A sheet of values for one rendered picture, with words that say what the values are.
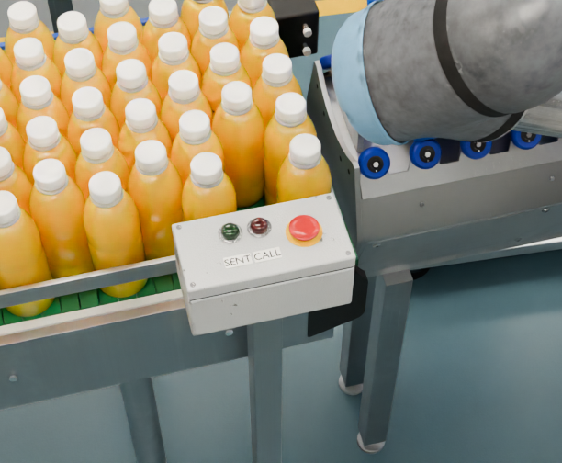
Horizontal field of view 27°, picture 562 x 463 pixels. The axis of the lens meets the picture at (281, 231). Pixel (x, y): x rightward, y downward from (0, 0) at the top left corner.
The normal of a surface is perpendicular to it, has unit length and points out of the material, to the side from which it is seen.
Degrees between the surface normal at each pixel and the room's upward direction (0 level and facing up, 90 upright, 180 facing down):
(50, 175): 0
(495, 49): 59
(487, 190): 70
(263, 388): 90
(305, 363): 0
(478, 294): 0
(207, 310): 90
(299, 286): 90
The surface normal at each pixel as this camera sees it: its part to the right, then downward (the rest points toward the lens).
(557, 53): 0.24, 0.52
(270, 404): 0.24, 0.78
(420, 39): -0.76, 0.04
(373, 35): -0.76, -0.26
